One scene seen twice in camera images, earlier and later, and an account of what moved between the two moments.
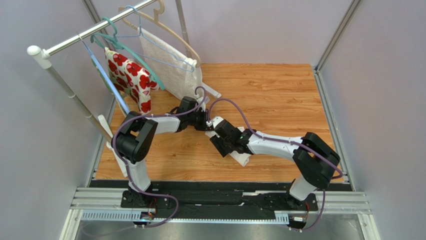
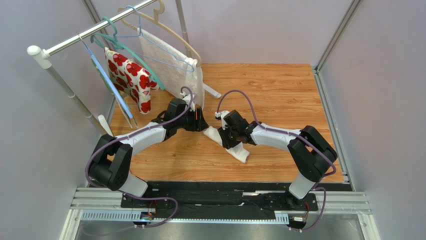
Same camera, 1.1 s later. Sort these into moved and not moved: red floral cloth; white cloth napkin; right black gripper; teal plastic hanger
Moved: right black gripper
Not moved: teal plastic hanger; white cloth napkin; red floral cloth
